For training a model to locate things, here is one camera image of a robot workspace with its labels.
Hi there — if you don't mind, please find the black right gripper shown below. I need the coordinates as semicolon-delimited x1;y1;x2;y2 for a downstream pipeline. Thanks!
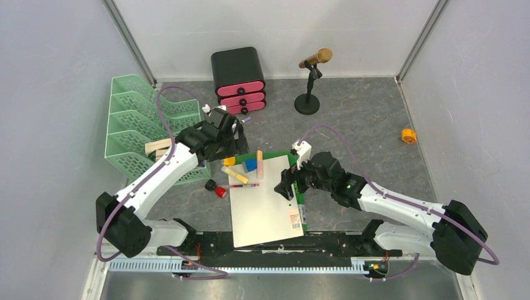
274;152;333;201

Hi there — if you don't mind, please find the green mesh file rack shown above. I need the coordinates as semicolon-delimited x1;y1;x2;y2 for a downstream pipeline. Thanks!
104;74;211;186

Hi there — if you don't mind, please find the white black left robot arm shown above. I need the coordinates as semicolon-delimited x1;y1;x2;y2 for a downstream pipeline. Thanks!
96;108;249;262

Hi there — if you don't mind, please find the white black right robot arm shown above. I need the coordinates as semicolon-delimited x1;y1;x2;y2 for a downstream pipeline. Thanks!
274;152;488;275

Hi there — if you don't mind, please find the yellow eraser block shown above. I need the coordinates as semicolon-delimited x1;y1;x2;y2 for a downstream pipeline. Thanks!
222;156;236;166

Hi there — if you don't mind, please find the green clip file folder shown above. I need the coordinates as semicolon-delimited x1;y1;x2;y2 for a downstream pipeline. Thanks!
235;151;308;231

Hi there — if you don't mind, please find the blue eraser block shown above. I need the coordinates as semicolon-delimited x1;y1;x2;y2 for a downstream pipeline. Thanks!
242;158;258;173

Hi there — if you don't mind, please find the yellow highlighter marker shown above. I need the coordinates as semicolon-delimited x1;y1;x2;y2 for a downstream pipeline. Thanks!
221;166;249;184

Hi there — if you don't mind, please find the orange highlighter marker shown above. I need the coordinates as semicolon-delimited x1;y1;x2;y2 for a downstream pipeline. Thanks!
256;150;264;180

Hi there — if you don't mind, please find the red gel pen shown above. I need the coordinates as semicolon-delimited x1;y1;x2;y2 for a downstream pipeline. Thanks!
222;183;260;189

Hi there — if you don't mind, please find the red black stamp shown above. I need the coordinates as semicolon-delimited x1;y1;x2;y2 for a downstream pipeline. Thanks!
204;179;227;198

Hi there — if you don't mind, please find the black pink drawer organizer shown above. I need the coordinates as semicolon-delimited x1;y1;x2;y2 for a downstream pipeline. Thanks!
211;46;267;115

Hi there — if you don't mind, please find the black microphone stand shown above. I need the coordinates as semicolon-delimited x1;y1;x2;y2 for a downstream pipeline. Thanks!
294;60;323;115

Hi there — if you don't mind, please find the gold microphone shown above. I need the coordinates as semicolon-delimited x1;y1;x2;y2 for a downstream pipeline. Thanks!
299;47;333;69

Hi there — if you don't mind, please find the orange tape measure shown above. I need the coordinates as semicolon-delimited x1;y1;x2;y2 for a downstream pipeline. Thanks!
401;128;418;144

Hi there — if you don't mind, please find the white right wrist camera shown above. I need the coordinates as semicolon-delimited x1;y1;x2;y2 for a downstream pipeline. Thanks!
292;139;312;169

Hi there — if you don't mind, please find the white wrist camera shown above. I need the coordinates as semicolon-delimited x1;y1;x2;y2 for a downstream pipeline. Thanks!
292;139;312;169
202;104;227;127

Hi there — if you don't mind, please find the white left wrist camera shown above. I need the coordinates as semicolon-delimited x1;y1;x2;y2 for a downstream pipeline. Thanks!
202;104;227;127

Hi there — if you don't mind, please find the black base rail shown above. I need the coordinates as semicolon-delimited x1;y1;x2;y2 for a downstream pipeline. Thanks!
176;231;403;268

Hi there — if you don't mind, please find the white cable duct strip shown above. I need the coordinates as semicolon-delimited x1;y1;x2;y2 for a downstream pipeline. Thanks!
108;257;369;275

